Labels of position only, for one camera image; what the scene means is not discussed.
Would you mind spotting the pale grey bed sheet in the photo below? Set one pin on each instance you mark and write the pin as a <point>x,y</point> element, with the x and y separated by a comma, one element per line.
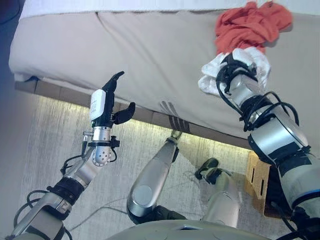
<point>112,5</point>

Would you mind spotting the silver left robot leg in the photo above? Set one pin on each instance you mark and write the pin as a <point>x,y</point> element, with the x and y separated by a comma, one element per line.
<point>155,172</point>

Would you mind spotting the silver right robot leg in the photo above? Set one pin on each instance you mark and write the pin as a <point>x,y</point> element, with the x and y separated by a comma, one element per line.
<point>222,200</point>

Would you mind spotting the white garment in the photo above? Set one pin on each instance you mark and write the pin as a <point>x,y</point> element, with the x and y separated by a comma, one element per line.
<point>210,80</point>

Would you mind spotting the silver robot leg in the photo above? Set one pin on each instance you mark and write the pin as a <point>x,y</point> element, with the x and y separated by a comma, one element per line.
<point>222,200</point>
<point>155,172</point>

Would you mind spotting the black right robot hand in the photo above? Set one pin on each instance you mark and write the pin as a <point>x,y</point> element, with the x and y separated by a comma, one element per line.
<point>237,68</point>

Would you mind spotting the orange-red garment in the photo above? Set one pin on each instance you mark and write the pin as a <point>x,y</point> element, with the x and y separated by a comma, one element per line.
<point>247,27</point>

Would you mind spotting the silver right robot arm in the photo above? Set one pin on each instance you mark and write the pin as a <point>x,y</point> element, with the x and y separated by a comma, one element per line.
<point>277,135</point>

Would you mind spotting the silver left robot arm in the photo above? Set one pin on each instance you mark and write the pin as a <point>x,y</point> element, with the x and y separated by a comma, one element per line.
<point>85,170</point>

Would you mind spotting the bed with beige cover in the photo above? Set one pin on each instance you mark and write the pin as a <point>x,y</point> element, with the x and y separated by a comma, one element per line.
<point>125,50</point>

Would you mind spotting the brown wicker basket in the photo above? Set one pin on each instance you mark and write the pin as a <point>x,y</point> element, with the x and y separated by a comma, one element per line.
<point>255,175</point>

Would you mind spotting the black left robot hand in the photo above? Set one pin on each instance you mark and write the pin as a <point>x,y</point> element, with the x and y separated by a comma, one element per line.
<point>97,105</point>

